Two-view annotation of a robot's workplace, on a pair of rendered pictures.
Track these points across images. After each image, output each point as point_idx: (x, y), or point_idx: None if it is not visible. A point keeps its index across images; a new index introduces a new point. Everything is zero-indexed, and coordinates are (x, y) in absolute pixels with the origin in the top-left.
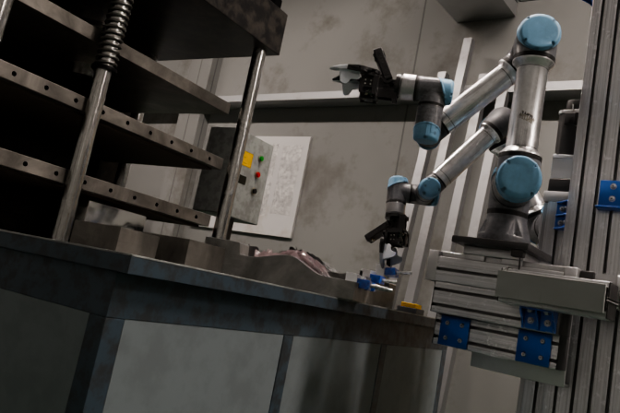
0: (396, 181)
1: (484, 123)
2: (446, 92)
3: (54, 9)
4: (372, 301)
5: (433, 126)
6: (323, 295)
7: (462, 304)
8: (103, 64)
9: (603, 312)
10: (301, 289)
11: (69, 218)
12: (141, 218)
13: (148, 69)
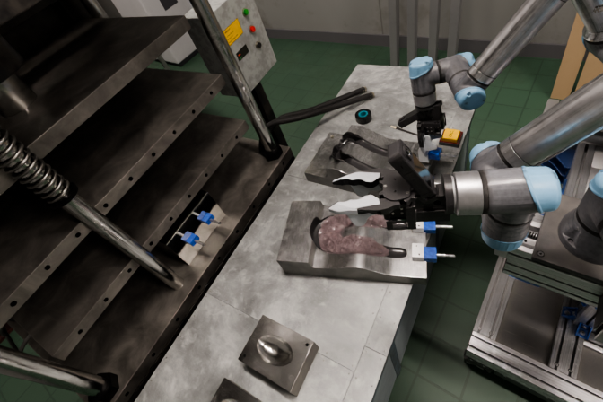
0: (420, 74)
1: None
2: (545, 211)
3: None
4: None
5: (519, 243)
6: (404, 308)
7: (539, 280)
8: (59, 205)
9: None
10: (390, 345)
11: (169, 276)
12: (205, 197)
13: (90, 115)
